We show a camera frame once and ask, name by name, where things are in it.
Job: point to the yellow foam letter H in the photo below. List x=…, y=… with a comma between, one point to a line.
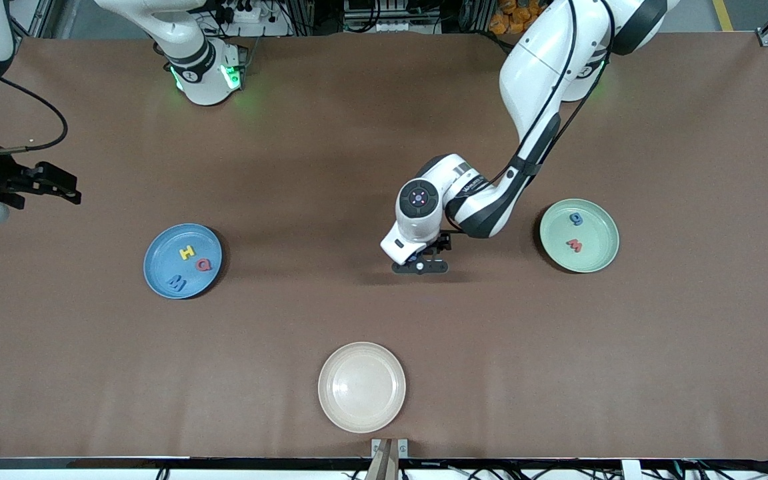
x=186, y=252

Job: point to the white power strip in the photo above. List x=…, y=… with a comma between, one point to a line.
x=270, y=26

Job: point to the red foam lowercase letter w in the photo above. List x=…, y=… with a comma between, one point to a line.
x=575, y=246

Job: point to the black and white control box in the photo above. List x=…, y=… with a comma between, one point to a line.
x=390, y=25

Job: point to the blue foam uppercase letter M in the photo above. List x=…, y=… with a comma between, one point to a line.
x=176, y=284

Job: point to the red foam letter Q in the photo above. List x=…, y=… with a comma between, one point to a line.
x=200, y=264

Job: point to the green round plate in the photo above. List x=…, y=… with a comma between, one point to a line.
x=594, y=236

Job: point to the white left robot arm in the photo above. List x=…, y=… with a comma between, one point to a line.
x=537, y=73

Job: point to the grey metal mount bracket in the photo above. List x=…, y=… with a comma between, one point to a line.
x=376, y=445

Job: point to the beige camera pole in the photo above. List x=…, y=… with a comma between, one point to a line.
x=384, y=466

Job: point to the orange fruit pile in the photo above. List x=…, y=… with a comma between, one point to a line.
x=514, y=16

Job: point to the beige round plate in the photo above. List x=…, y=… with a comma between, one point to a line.
x=361, y=386

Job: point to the blue round plate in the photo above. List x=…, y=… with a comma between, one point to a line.
x=160, y=256

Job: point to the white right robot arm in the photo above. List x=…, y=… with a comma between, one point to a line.
x=200, y=80

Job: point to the brown paper table cover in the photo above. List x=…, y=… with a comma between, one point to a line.
x=290, y=320

